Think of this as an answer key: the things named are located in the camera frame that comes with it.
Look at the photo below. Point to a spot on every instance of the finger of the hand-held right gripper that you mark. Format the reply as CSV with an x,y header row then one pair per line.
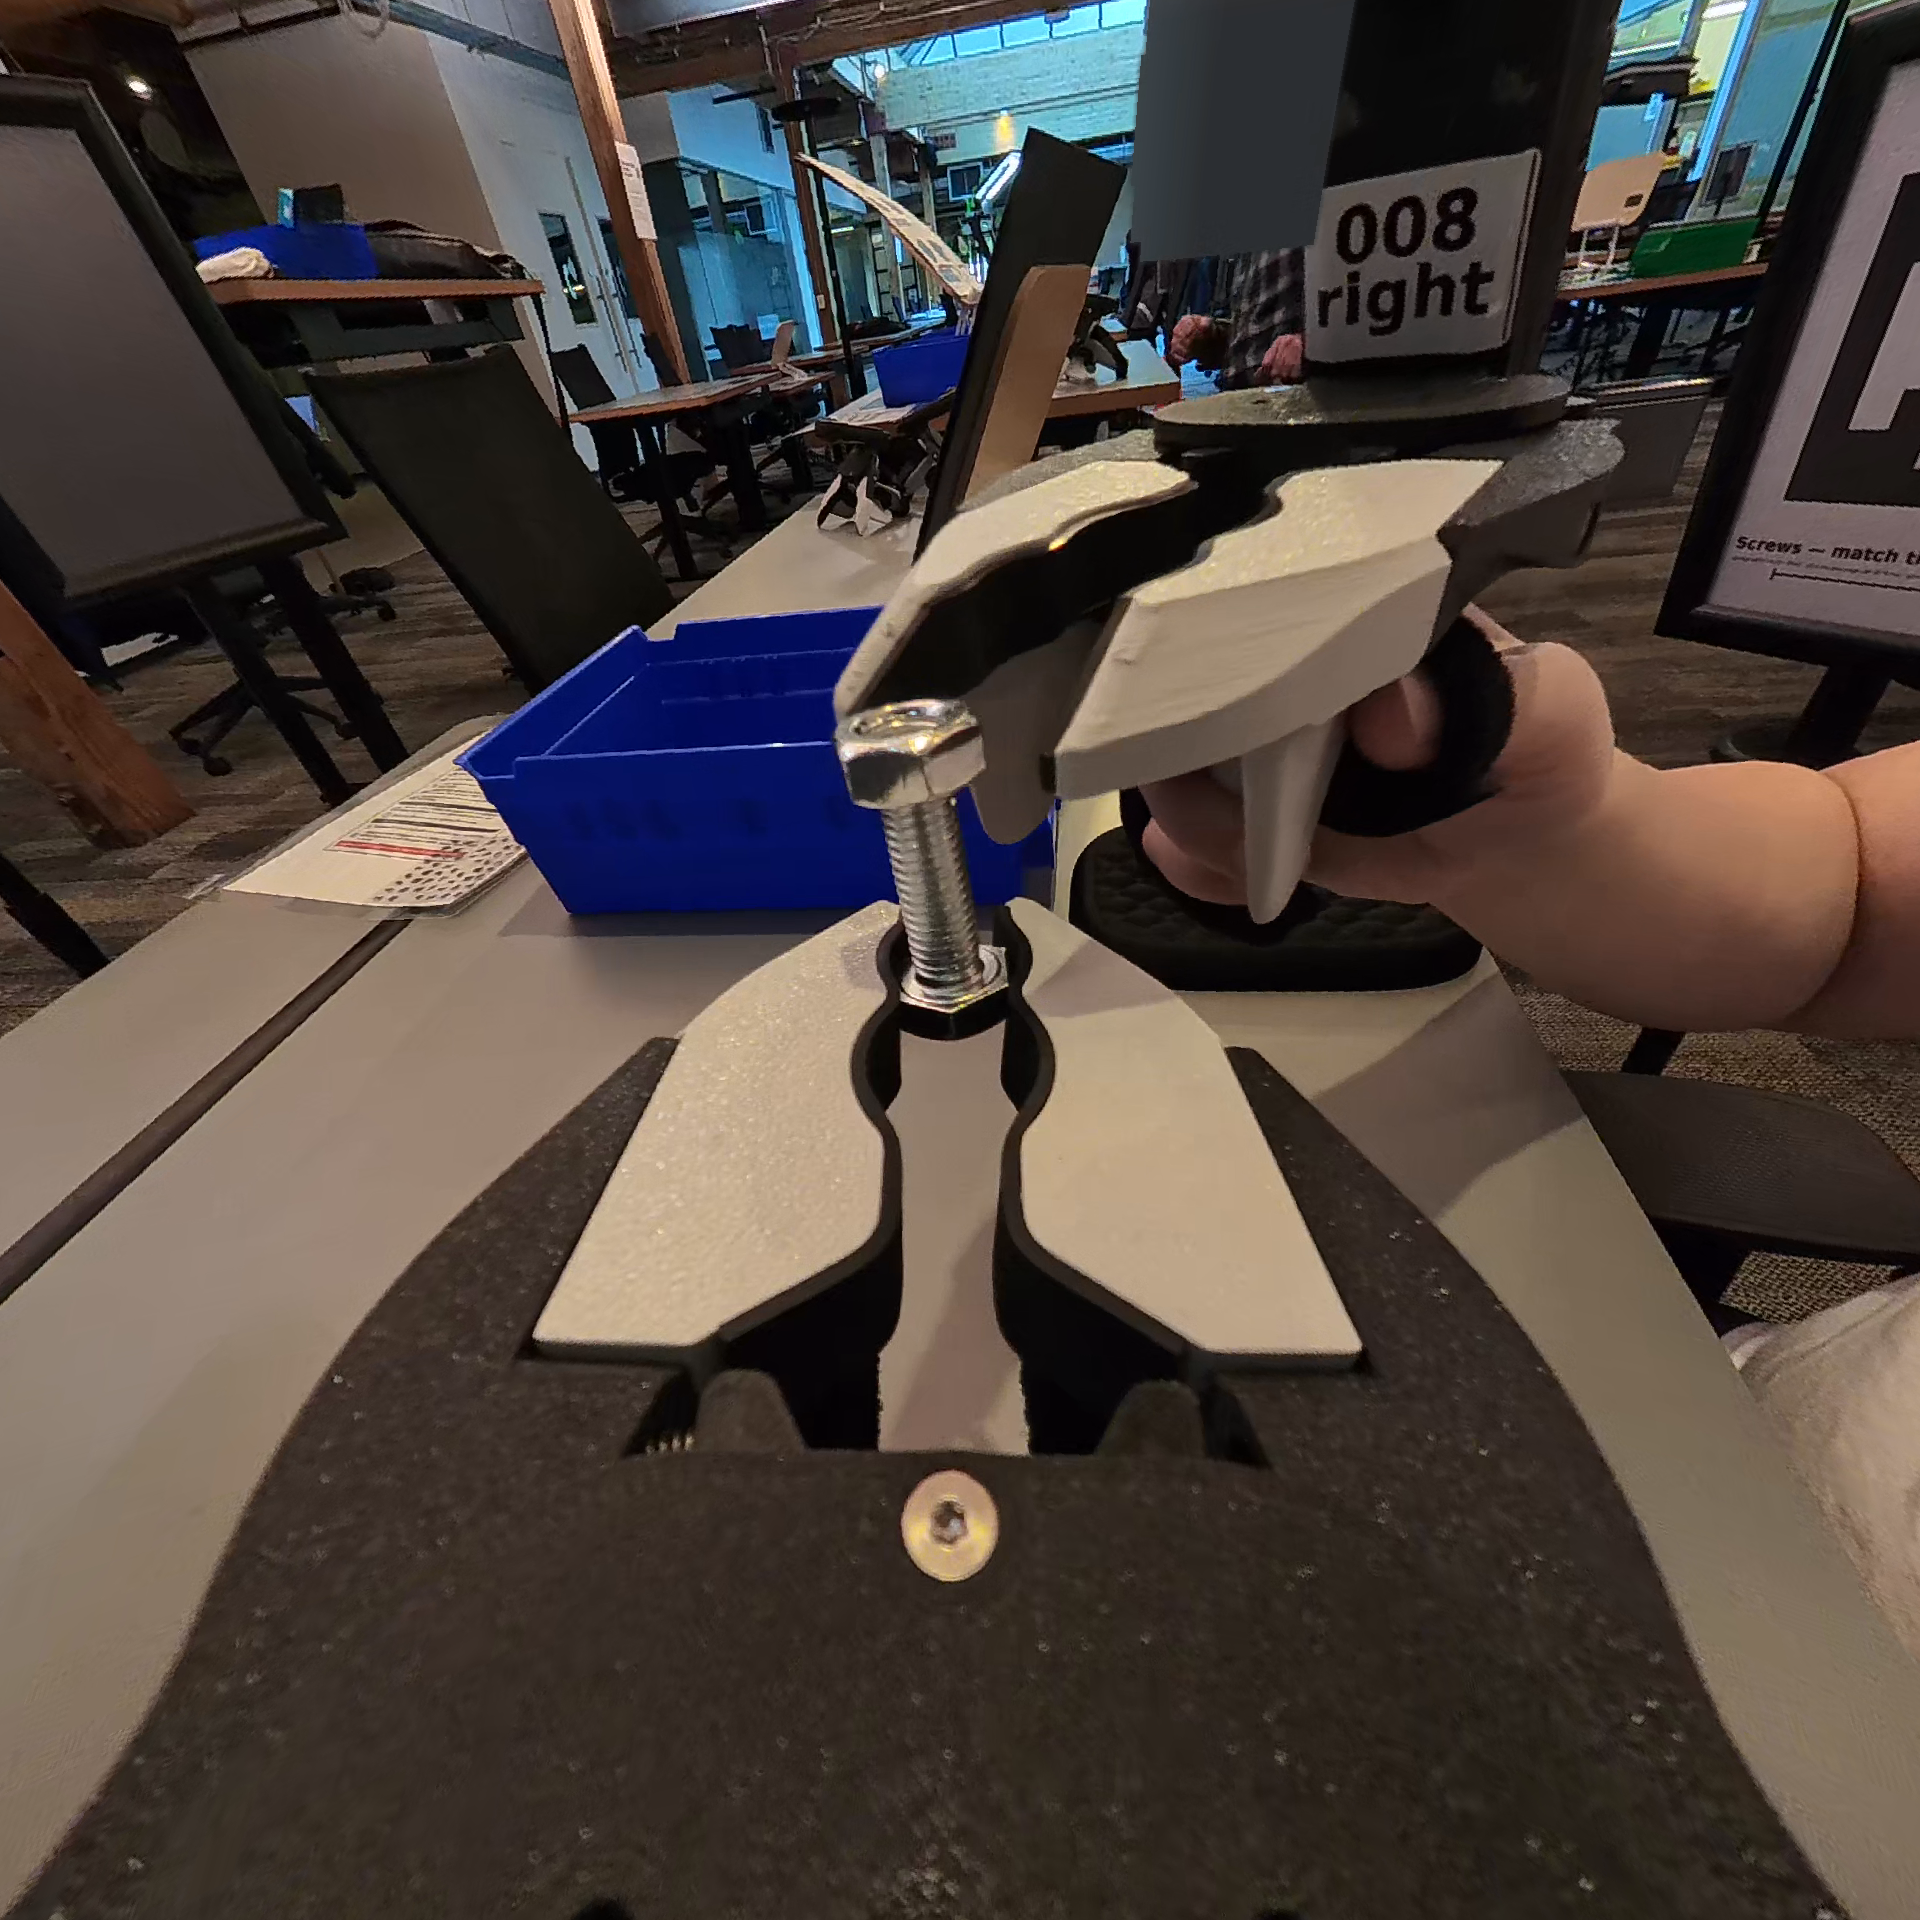
x,y
1019,503
1290,599

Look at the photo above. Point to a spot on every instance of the green storage box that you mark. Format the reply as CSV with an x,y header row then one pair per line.
x,y
1693,252

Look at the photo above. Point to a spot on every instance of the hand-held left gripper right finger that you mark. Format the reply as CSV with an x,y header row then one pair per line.
x,y
1185,1200

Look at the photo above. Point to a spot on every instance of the blue plastic bin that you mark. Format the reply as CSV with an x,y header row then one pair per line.
x,y
675,840

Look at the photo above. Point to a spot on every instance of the black panel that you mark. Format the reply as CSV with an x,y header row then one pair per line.
x,y
493,511

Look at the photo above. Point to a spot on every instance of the blue storage box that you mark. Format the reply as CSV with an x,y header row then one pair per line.
x,y
323,252
921,373

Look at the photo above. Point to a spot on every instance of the large steel bolt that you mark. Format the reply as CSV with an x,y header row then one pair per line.
x,y
925,884

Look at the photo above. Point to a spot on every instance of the black framed display board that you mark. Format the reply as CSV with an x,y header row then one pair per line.
x,y
136,346

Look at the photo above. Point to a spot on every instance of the grey metal bin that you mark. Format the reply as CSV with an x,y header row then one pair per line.
x,y
1651,451

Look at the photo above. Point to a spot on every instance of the wooden top table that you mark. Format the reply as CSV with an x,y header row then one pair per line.
x,y
376,290
675,399

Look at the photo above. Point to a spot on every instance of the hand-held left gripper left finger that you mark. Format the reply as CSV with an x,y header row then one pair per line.
x,y
705,1200

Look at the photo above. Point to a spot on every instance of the laminated printed instruction sheet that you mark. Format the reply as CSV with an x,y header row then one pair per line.
x,y
389,840

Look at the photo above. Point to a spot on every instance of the black white marker poster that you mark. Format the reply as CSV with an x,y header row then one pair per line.
x,y
1845,181

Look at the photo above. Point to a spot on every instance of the person's right hand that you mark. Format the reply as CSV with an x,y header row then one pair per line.
x,y
1560,780

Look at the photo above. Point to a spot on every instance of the black bag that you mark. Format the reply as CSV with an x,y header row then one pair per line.
x,y
451,255

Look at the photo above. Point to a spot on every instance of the white curved panel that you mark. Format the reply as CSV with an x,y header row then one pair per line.
x,y
901,224

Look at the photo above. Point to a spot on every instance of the wooden post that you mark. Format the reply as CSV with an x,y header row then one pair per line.
x,y
616,164
76,733

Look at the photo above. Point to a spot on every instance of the black board wooden back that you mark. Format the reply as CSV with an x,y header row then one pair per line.
x,y
1035,211

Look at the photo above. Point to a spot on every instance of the large steel nut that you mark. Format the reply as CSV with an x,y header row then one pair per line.
x,y
960,1021

